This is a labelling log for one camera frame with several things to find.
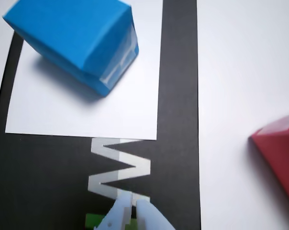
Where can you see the white sheet marked home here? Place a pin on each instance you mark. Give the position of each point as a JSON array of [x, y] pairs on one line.
[[230, 83]]

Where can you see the black mat with logo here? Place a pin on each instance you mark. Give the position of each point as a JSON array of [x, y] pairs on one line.
[[39, 179]]

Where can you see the white sheet marked 1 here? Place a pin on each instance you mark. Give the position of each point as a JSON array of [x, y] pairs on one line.
[[87, 117]]

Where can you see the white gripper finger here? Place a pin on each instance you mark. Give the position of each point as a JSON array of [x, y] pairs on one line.
[[118, 213], [149, 216]]

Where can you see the red paper box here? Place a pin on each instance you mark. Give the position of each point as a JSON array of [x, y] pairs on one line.
[[281, 153]]

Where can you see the blue paper box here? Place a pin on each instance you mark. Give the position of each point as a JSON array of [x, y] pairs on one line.
[[70, 36]]

